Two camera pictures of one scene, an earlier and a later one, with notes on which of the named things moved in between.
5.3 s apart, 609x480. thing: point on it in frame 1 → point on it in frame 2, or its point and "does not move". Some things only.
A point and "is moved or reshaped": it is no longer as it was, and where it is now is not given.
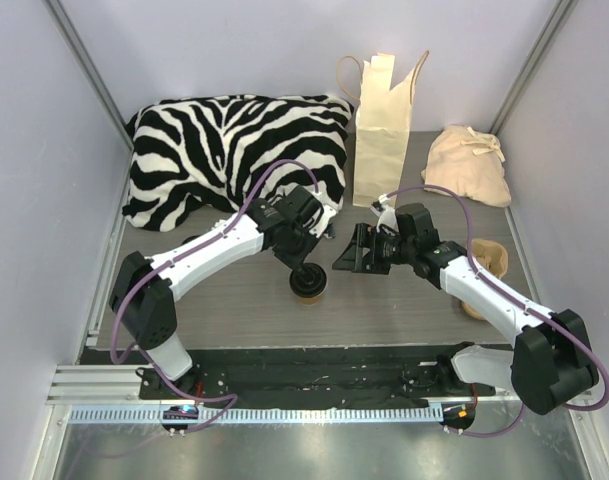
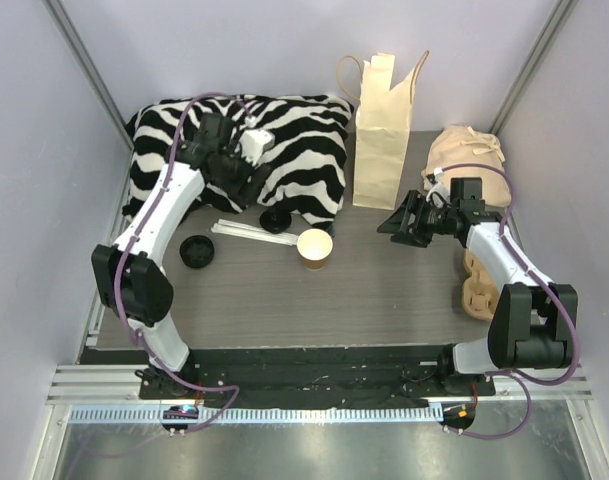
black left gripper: (294, 250) → (245, 176)
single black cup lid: (308, 279) is moved or reshaped
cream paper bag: (382, 132) does not move
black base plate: (316, 377) does not move
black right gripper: (366, 250) → (412, 218)
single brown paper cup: (310, 301) → (314, 245)
